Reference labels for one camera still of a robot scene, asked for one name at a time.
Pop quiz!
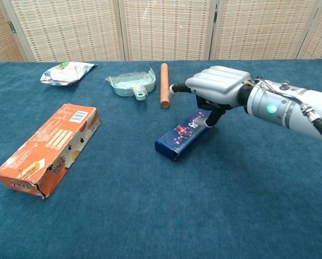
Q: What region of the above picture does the green plastic dustpan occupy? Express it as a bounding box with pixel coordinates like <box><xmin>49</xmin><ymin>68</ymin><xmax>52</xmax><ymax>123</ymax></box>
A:
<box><xmin>105</xmin><ymin>67</ymin><xmax>157</xmax><ymax>101</ymax></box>

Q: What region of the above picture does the orange cardboard box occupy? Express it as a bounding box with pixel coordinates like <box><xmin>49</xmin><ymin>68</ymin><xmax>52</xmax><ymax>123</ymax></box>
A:
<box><xmin>0</xmin><ymin>103</ymin><xmax>101</xmax><ymax>200</ymax></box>

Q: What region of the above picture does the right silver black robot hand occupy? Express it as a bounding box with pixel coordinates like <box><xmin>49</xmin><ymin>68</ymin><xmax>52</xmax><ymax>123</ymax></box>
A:
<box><xmin>168</xmin><ymin>65</ymin><xmax>252</xmax><ymax>127</ymax></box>

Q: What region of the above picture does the blue table carpet cover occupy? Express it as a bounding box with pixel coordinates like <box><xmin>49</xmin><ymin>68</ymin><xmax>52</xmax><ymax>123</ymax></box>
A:
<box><xmin>0</xmin><ymin>58</ymin><xmax>322</xmax><ymax>259</ymax></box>

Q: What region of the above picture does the orange wooden rolling pin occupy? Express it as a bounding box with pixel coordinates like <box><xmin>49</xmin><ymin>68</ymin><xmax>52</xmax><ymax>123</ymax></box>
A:
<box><xmin>160</xmin><ymin>63</ymin><xmax>171</xmax><ymax>109</ymax></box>

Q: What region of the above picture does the white snack bag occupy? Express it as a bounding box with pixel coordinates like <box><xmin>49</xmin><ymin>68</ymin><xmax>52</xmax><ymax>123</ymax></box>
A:
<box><xmin>39</xmin><ymin>61</ymin><xmax>96</xmax><ymax>86</ymax></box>

